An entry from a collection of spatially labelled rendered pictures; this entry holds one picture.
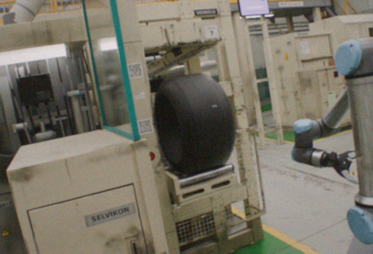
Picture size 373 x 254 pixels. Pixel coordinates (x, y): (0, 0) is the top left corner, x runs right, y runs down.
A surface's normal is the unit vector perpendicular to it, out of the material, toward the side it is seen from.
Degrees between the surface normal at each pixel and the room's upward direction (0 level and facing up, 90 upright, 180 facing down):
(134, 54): 90
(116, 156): 90
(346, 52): 84
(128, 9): 90
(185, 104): 68
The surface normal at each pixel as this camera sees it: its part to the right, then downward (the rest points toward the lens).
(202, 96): 0.24, -0.52
